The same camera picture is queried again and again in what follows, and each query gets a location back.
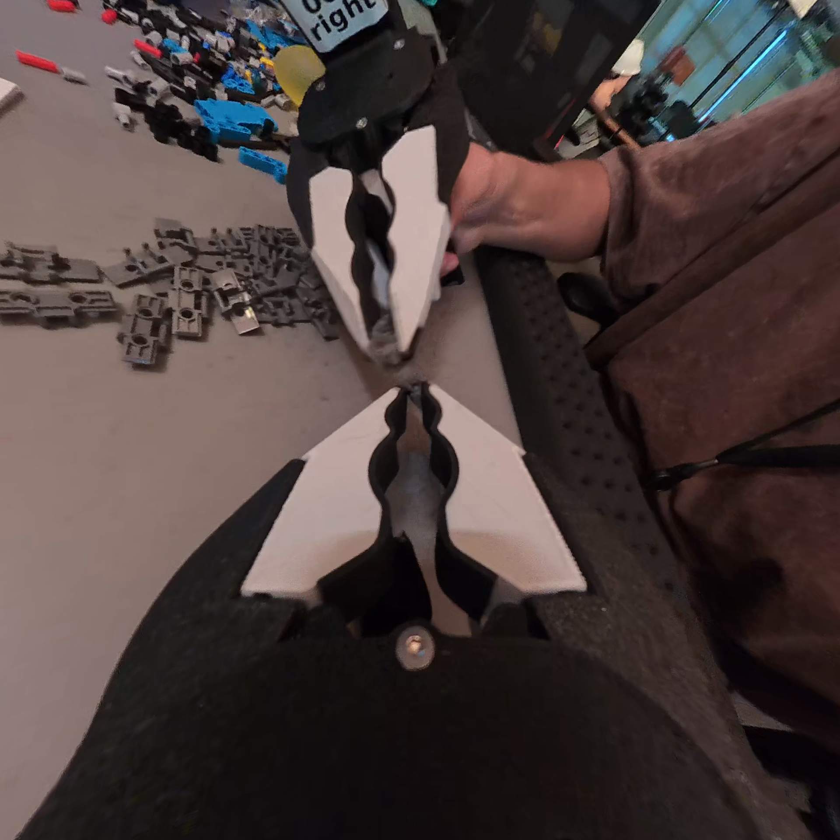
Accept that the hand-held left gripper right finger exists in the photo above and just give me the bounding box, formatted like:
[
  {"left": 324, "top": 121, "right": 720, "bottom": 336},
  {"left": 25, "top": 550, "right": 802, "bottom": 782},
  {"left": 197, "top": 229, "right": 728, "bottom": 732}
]
[{"left": 420, "top": 384, "right": 588, "bottom": 601}]

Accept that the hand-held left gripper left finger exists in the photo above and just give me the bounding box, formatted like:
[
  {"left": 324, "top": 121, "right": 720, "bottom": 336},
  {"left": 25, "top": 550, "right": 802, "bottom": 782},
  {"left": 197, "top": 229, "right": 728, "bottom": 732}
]
[{"left": 240, "top": 387, "right": 409, "bottom": 601}]

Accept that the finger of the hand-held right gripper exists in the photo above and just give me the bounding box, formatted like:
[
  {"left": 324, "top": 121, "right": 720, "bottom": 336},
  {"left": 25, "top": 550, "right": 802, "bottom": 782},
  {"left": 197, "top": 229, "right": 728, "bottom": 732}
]
[
  {"left": 307, "top": 166, "right": 375, "bottom": 355},
  {"left": 381, "top": 125, "right": 454, "bottom": 352}
]

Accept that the pile of grey track links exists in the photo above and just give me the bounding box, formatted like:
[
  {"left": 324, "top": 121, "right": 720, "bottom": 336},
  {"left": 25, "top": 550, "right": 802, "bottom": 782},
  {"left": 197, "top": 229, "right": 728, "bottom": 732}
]
[{"left": 0, "top": 218, "right": 343, "bottom": 371}]

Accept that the person's right forearm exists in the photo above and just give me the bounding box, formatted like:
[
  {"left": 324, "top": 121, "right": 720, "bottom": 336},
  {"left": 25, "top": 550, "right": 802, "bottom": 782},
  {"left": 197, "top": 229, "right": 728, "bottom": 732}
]
[{"left": 521, "top": 156, "right": 614, "bottom": 263}]

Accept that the grey desk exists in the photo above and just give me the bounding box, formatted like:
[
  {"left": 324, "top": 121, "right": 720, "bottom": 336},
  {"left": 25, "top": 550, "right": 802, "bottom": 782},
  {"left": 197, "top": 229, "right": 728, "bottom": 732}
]
[{"left": 0, "top": 0, "right": 526, "bottom": 840}]

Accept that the yellow plastic dome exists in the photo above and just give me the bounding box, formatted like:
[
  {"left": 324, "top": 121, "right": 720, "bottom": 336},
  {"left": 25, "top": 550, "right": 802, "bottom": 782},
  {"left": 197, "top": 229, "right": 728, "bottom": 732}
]
[{"left": 272, "top": 45, "right": 327, "bottom": 107}]

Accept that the small blue building beam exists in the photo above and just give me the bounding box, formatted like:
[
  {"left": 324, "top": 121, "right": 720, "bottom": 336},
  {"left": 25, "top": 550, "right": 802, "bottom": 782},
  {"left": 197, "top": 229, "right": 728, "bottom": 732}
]
[{"left": 236, "top": 146, "right": 291, "bottom": 186}]

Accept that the blue building block assembly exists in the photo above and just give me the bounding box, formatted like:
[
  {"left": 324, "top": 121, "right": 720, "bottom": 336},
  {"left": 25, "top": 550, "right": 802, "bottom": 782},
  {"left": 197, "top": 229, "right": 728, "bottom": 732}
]
[{"left": 192, "top": 98, "right": 280, "bottom": 144}]

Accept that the pile of mixed building parts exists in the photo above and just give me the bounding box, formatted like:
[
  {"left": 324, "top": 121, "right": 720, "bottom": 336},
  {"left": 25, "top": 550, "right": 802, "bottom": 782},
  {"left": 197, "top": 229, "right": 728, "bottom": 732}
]
[{"left": 101, "top": 0, "right": 309, "bottom": 109}]

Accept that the black monitor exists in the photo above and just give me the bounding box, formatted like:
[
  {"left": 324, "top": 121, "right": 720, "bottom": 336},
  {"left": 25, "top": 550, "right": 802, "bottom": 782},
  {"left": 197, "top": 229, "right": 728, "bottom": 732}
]
[{"left": 436, "top": 0, "right": 660, "bottom": 161}]

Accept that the black cord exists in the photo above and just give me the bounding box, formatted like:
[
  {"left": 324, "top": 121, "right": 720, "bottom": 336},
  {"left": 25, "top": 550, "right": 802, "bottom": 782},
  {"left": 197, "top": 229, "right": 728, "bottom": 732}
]
[{"left": 645, "top": 400, "right": 840, "bottom": 494}]

